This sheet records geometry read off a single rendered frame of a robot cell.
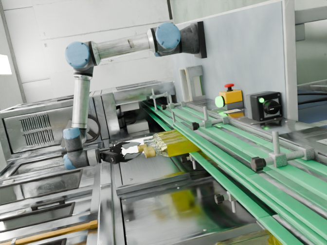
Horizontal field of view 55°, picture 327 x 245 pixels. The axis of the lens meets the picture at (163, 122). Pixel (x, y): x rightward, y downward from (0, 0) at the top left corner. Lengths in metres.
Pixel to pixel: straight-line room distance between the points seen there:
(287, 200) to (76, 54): 1.09
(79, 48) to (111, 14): 3.84
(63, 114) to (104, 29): 2.93
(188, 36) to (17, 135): 1.57
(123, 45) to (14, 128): 1.38
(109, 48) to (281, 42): 0.79
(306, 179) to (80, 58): 1.12
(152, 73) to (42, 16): 1.90
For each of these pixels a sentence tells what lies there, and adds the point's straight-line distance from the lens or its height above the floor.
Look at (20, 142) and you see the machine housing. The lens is 2.62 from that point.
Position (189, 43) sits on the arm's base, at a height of 0.82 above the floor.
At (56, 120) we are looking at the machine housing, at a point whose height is 1.70.
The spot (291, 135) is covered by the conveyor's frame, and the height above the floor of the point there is 0.85.
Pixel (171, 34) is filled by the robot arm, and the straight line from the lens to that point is 1.48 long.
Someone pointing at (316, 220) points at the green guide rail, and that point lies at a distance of 0.64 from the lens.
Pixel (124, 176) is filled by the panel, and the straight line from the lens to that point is 1.55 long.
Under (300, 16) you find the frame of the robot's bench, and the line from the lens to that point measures 1.06.
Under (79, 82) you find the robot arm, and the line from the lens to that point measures 1.62.
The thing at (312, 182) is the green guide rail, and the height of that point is 0.95.
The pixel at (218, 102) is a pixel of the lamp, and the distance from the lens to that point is 1.26.
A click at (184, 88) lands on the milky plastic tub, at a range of 1.87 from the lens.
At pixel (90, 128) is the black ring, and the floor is 1.47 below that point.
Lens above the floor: 1.26
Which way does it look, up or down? 9 degrees down
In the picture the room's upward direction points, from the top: 101 degrees counter-clockwise
